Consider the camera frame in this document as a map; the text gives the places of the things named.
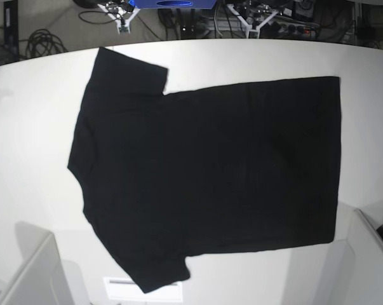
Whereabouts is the black T-shirt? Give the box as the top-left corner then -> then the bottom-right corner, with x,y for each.
68,48 -> 341,293

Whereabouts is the white power strip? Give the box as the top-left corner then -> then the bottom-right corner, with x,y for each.
202,17 -> 321,38

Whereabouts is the white slotted plate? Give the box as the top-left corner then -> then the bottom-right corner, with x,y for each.
102,276 -> 183,302

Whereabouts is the blue box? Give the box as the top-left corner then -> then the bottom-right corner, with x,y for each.
135,0 -> 217,9

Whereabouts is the white left partition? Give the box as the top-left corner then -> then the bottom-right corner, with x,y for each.
0,222 -> 91,304

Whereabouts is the white partition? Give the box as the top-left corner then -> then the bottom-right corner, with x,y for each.
313,209 -> 383,304
0,222 -> 91,304

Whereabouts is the white right partition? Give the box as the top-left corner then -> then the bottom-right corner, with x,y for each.
313,209 -> 383,304

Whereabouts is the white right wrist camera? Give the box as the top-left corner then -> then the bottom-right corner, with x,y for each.
117,25 -> 131,34

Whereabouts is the black coiled cable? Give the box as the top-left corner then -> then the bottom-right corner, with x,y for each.
25,29 -> 68,58

